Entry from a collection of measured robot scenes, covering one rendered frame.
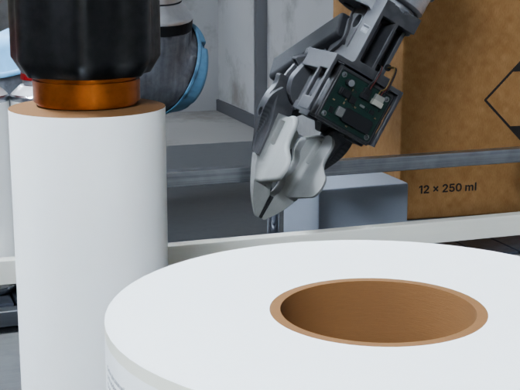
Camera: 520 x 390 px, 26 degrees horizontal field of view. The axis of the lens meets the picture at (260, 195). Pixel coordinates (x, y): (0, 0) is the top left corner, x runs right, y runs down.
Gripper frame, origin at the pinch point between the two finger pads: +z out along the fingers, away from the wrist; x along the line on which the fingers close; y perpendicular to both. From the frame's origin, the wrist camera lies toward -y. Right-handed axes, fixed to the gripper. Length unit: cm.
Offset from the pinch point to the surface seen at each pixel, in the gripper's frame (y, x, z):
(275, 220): -8.4, 5.6, 1.2
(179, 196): -50, 10, 6
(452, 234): 4.7, 15.8, -5.4
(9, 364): 18.1, -18.6, 17.0
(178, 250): 4.7, -6.7, 6.5
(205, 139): -559, 187, 0
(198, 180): -2.5, -5.4, 1.0
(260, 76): -571, 204, -51
